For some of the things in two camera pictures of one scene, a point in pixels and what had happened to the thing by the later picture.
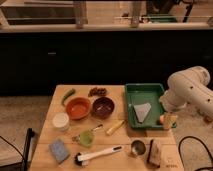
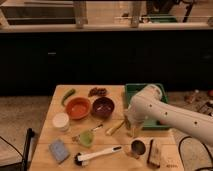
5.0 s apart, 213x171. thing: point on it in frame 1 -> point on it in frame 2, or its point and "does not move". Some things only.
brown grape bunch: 97,92 does not move
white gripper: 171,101 -> 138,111
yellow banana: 112,129 does not move
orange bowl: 78,107 does not move
